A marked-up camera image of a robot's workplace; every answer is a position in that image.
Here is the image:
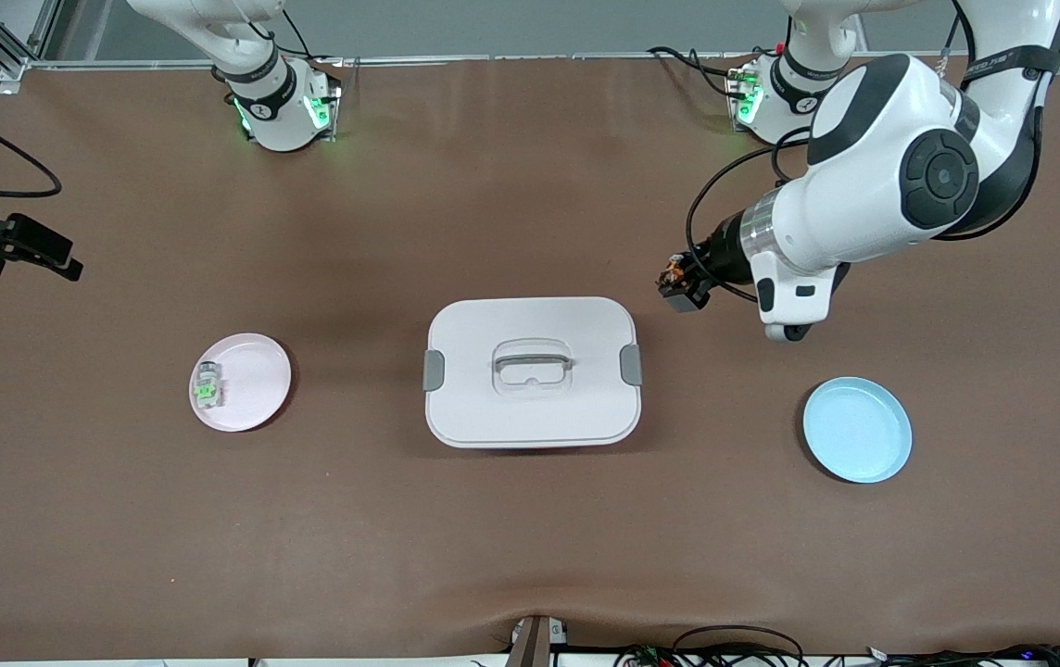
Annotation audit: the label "orange and black switch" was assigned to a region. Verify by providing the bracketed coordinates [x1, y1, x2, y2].
[658, 255, 713, 313]

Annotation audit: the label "light blue round plate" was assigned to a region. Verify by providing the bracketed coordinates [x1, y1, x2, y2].
[802, 376, 914, 485]

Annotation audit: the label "white lidded storage box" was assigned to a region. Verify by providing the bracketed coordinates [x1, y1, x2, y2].
[423, 296, 644, 450]

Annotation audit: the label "pink round plate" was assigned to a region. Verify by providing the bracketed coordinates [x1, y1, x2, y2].
[189, 333, 293, 434]

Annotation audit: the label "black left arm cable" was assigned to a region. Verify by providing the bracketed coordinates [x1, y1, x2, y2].
[686, 125, 814, 302]

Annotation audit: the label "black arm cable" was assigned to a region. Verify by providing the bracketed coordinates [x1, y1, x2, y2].
[686, 125, 814, 302]
[0, 93, 63, 198]

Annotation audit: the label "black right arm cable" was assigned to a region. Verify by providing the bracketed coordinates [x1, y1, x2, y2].
[0, 93, 63, 198]

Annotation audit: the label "white box lid handle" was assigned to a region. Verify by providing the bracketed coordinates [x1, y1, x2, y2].
[491, 339, 574, 397]

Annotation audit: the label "black base cables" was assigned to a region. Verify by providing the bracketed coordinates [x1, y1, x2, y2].
[649, 46, 753, 98]

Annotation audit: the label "aluminium frame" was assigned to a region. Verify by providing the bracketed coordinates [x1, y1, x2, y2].
[0, 0, 1060, 94]

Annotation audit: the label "grey table edge bracket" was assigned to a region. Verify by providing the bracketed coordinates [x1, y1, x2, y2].
[507, 616, 570, 667]

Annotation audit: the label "black cable bundle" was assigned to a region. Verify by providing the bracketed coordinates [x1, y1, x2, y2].
[613, 625, 1060, 667]

